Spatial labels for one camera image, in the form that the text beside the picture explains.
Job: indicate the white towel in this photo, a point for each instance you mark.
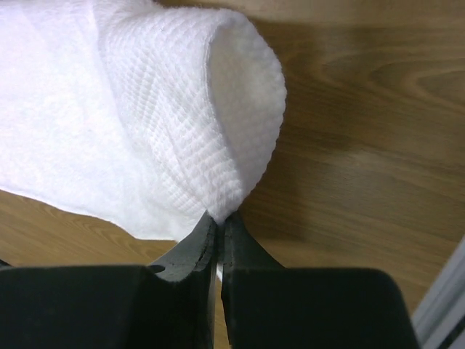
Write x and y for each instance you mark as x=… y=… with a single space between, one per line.
x=144 y=116

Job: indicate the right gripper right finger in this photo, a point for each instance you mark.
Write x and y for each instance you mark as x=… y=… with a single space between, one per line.
x=269 y=306

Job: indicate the aluminium frame rail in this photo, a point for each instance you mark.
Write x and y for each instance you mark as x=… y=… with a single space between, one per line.
x=439 y=318

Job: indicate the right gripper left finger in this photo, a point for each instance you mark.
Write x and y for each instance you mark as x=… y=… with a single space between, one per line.
x=166 y=304

